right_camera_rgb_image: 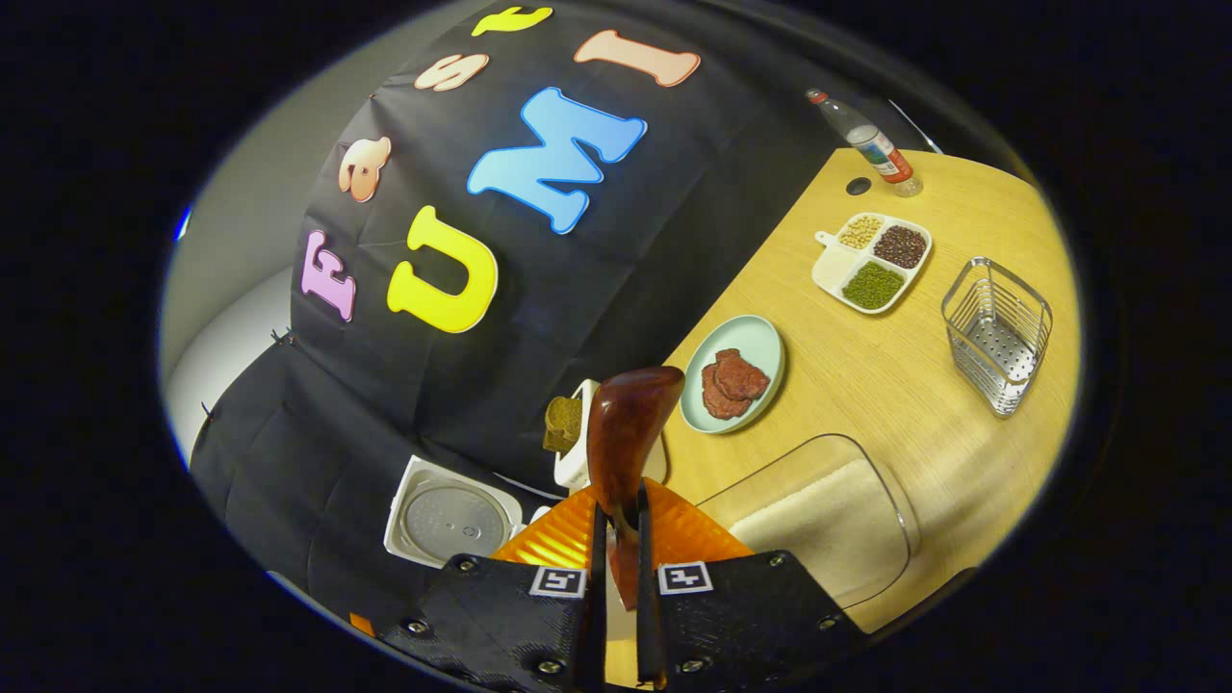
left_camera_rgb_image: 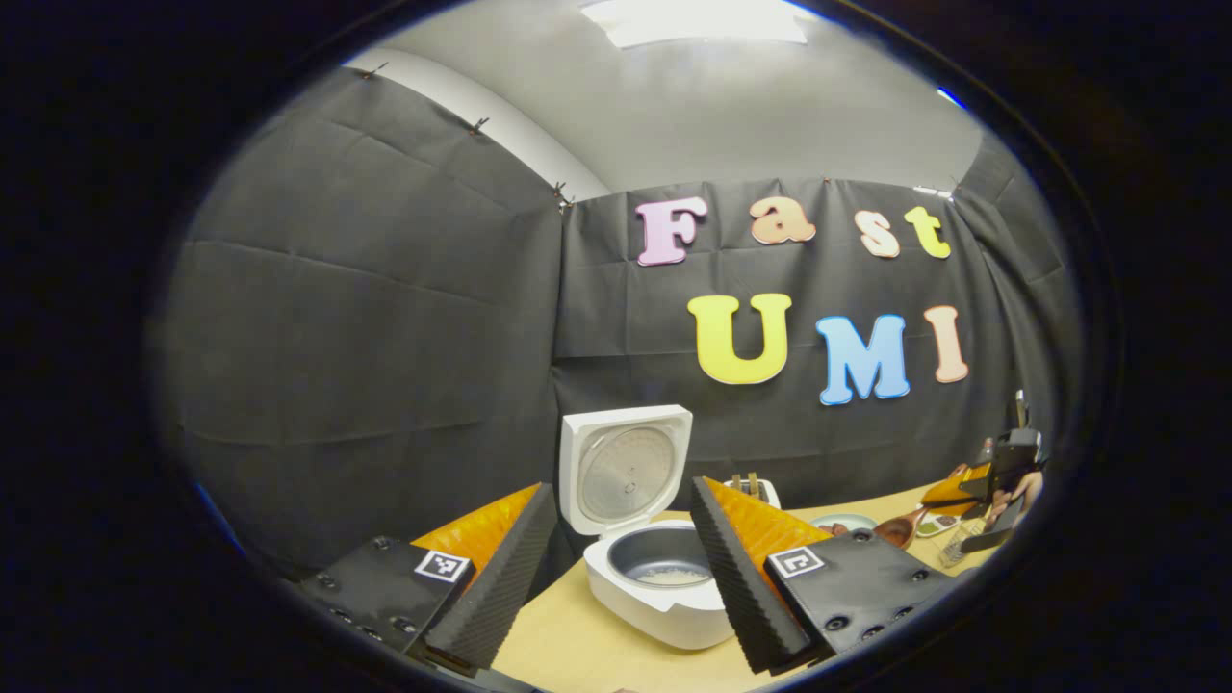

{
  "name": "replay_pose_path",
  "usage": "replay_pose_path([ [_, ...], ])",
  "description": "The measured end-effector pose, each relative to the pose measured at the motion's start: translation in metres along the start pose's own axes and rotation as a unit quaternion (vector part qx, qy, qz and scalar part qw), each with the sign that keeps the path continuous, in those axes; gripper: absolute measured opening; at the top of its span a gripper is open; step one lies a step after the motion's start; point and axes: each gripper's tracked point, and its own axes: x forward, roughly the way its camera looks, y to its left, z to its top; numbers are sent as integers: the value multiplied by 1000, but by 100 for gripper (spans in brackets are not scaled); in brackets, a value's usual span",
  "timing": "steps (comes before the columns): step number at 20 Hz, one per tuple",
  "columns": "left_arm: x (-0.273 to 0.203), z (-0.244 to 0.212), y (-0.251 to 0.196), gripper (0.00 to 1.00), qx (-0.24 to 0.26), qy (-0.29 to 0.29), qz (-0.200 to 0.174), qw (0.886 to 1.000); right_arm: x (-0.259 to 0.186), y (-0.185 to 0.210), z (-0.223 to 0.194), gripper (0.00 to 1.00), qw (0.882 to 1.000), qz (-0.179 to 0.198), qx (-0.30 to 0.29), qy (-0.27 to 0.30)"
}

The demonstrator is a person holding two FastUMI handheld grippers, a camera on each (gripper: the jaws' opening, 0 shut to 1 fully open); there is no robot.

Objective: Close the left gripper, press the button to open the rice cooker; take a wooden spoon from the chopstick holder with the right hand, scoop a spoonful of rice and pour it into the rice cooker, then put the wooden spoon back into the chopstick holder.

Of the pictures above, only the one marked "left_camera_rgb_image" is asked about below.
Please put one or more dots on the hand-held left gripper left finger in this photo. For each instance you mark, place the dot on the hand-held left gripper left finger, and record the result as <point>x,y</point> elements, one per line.
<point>500,587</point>

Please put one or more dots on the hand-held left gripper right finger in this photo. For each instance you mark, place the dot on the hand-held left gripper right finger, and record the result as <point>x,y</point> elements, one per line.
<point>736,587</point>

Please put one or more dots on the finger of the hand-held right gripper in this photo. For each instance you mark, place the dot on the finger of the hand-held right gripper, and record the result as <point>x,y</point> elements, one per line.
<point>958,489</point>

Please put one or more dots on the white rice grains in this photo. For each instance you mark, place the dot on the white rice grains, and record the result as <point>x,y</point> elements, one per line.
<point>671,576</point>

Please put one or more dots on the brown wooden spoon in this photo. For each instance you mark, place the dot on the brown wooden spoon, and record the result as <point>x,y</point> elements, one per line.
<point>900,529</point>

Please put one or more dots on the white rice cooker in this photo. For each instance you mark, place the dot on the white rice cooker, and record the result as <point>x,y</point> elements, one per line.
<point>626,472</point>

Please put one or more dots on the white toaster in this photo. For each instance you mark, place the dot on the white toaster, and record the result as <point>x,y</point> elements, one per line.
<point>768,493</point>

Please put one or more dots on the toasted bread slices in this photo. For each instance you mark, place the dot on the toasted bread slices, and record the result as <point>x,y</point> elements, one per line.
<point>746,483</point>

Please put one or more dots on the green round plate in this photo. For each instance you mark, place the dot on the green round plate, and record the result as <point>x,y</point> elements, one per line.
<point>857,521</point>

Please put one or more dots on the black backdrop cloth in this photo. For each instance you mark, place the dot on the black backdrop cloth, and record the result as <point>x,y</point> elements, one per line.
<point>366,337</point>

